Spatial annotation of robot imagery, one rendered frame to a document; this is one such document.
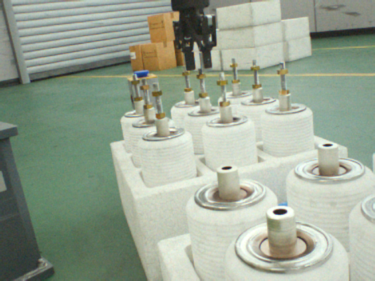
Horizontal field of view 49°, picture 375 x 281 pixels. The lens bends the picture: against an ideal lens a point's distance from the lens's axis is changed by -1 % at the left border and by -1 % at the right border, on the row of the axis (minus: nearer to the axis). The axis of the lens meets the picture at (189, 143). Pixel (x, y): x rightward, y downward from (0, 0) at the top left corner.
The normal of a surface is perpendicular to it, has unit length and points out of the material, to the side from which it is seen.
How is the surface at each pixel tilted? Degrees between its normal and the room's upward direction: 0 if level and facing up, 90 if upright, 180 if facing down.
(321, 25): 90
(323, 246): 4
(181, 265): 0
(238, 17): 90
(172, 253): 0
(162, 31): 90
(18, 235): 90
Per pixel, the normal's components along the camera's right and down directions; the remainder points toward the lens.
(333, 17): -0.74, 0.28
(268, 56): 0.70, 0.10
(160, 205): 0.28, 0.22
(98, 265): -0.14, -0.95
